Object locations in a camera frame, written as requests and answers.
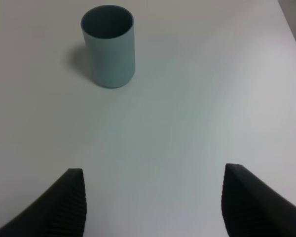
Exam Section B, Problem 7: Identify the teal plastic cup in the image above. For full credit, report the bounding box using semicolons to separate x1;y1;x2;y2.
80;5;135;88

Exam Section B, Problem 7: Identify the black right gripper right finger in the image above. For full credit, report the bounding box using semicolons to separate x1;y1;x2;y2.
221;163;296;237

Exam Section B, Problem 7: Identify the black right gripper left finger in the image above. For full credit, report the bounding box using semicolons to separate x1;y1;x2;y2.
0;168;87;237

